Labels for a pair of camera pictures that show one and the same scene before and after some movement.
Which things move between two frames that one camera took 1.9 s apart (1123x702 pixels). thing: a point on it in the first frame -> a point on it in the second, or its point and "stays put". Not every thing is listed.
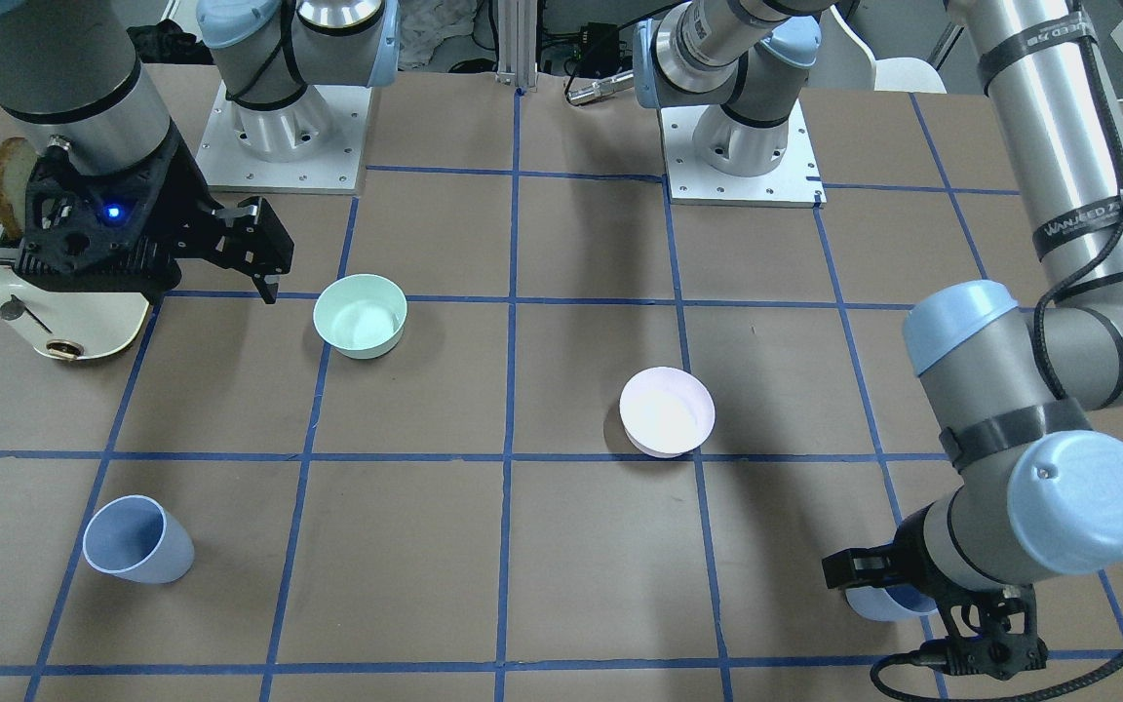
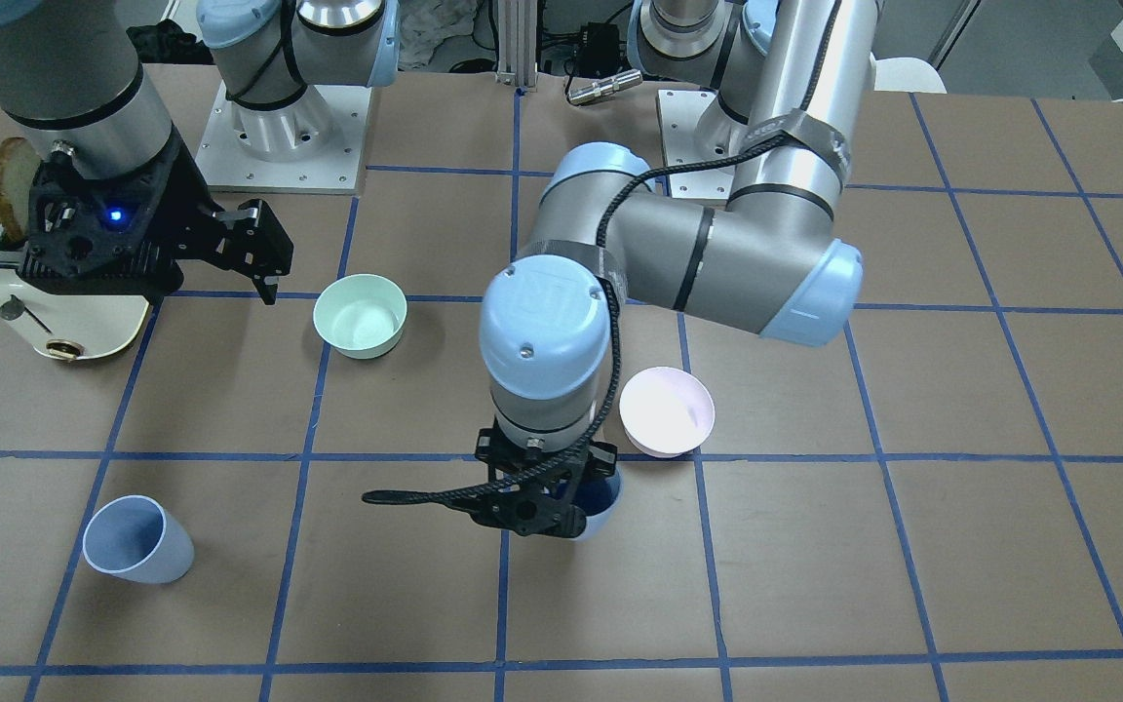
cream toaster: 60,324 stays put
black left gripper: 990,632 -> 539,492
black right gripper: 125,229 stays put
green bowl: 362,316 stays put
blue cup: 889,603 -> 598,499
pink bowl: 666,411 stays put
